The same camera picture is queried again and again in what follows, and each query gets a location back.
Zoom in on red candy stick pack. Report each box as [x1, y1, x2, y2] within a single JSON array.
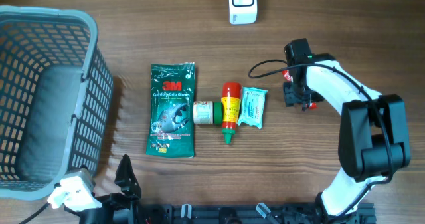
[[281, 69, 318, 111]]

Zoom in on teal wet wipes pack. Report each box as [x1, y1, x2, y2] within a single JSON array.
[[237, 87, 268, 129]]

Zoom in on red chili sauce bottle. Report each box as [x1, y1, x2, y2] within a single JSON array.
[[221, 82, 242, 145]]

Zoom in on green 3M gloves package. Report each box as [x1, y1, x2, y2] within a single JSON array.
[[145, 62, 196, 158]]

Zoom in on white jar green lid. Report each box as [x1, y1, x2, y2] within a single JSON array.
[[193, 101, 222, 125]]

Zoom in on white barcode scanner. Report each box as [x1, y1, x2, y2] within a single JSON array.
[[228, 0, 258, 25]]

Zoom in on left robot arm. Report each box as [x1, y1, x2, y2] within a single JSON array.
[[79, 154, 143, 224]]

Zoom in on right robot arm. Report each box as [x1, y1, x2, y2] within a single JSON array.
[[283, 39, 411, 223]]

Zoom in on grey plastic shopping basket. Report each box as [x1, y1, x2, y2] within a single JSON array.
[[1, 5, 114, 201]]

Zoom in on black right camera cable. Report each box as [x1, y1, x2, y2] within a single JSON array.
[[248, 58, 396, 215]]

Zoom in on black camera cable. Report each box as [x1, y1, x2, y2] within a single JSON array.
[[248, 58, 396, 215], [20, 202, 51, 224]]

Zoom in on black left camera cable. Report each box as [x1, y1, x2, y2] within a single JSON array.
[[20, 202, 51, 224]]

